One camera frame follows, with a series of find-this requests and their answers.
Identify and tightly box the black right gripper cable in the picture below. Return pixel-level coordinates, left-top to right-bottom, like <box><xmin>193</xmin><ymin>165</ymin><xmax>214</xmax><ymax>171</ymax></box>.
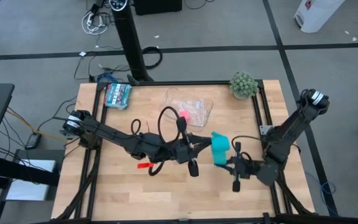
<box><xmin>231</xmin><ymin>135</ymin><xmax>269</xmax><ymax>164</ymax></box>

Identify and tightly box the clear plastic bag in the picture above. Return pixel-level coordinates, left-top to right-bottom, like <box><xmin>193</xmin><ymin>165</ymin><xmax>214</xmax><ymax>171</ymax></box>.
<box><xmin>168</xmin><ymin>98</ymin><xmax>211</xmax><ymax>126</ymax></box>

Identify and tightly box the black shelf frame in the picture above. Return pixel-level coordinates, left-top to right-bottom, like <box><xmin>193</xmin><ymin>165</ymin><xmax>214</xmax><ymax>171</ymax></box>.
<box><xmin>0</xmin><ymin>148</ymin><xmax>65</xmax><ymax>224</ymax></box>

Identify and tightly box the white shelf panel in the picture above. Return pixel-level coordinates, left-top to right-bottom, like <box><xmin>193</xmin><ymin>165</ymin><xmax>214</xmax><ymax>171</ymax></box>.
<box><xmin>4</xmin><ymin>159</ymin><xmax>57</xmax><ymax>202</ymax></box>

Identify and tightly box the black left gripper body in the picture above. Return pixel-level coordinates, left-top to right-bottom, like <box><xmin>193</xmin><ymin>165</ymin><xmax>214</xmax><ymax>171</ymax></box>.
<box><xmin>166</xmin><ymin>116</ymin><xmax>204</xmax><ymax>177</ymax></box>

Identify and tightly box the black coiled cable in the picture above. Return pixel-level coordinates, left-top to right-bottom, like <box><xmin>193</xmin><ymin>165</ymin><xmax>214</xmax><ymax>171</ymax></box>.
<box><xmin>141</xmin><ymin>46</ymin><xmax>163</xmax><ymax>70</ymax></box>

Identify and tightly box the blue cable bundle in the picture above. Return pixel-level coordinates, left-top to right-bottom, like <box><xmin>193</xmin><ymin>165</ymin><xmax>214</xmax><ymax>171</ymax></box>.
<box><xmin>96</xmin><ymin>72</ymin><xmax>121</xmax><ymax>84</ymax></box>

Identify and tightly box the grey metal bracket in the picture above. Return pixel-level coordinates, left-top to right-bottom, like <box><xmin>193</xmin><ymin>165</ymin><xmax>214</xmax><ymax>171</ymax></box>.
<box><xmin>259</xmin><ymin>124</ymin><xmax>273</xmax><ymax>136</ymax></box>

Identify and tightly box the white power strip cable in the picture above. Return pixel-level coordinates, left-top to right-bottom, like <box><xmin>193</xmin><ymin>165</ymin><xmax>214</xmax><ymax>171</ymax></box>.
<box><xmin>81</xmin><ymin>9</ymin><xmax>109</xmax><ymax>35</ymax></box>

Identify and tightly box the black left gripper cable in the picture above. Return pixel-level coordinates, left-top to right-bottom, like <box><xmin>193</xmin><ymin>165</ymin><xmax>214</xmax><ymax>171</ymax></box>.
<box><xmin>131</xmin><ymin>106</ymin><xmax>186</xmax><ymax>177</ymax></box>

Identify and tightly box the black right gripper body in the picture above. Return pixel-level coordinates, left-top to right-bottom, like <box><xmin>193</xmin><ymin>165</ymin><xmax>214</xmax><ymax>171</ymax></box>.
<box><xmin>232</xmin><ymin>142</ymin><xmax>259</xmax><ymax>192</ymax></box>

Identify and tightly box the blue cable loop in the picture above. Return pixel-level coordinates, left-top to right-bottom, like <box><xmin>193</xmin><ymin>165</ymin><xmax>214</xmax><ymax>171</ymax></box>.
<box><xmin>305</xmin><ymin>172</ymin><xmax>337</xmax><ymax>196</ymax></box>

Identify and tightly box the green cloth towel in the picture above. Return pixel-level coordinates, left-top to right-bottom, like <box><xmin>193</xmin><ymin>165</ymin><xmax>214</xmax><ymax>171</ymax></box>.
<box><xmin>210</xmin><ymin>131</ymin><xmax>231</xmax><ymax>166</ymax></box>

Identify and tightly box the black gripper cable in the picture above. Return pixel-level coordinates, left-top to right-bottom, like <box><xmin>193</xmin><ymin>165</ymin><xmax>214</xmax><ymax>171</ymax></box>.
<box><xmin>231</xmin><ymin>135</ymin><xmax>269</xmax><ymax>164</ymax></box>
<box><xmin>131</xmin><ymin>106</ymin><xmax>186</xmax><ymax>177</ymax></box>

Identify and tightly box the black tower fan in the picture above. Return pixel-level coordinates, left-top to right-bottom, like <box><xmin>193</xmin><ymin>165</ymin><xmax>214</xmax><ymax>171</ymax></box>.
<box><xmin>108</xmin><ymin>0</ymin><xmax>154</xmax><ymax>84</ymax></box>

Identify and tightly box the black cabinet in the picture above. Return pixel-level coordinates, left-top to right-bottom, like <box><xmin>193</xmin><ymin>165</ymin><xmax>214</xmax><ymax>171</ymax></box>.
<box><xmin>133</xmin><ymin>0</ymin><xmax>183</xmax><ymax>16</ymax></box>

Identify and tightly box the black aluminium rig frame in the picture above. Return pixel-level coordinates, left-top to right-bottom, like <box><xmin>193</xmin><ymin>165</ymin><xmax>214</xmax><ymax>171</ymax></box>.
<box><xmin>50</xmin><ymin>80</ymin><xmax>319</xmax><ymax>224</ymax></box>

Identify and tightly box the teal packaged box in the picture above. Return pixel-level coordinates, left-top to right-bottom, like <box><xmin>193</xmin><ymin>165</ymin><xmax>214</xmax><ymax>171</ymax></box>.
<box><xmin>103</xmin><ymin>82</ymin><xmax>133</xmax><ymax>111</ymax></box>

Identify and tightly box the green potted plant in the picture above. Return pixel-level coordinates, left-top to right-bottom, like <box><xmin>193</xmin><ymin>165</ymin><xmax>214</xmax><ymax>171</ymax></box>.
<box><xmin>228</xmin><ymin>71</ymin><xmax>259</xmax><ymax>101</ymax></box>

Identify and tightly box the white floor appliance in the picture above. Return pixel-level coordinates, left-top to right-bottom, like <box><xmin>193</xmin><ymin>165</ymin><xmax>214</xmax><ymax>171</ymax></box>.
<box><xmin>293</xmin><ymin>0</ymin><xmax>346</xmax><ymax>34</ymax></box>

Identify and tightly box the black power adapter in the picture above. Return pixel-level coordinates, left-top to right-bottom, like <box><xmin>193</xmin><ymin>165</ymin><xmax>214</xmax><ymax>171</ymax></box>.
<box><xmin>24</xmin><ymin>133</ymin><xmax>42</xmax><ymax>151</ymax></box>

